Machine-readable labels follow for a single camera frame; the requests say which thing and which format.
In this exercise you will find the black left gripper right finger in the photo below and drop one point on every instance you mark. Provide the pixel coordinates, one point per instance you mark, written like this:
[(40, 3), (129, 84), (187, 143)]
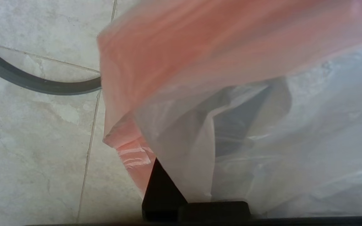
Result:
[(215, 210)]

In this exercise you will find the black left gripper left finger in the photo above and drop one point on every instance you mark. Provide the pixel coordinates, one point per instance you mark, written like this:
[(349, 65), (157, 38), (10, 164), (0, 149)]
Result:
[(162, 194)]

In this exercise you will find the white orange plastic bag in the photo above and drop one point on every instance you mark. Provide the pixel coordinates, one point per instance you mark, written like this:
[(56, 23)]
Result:
[(231, 47)]

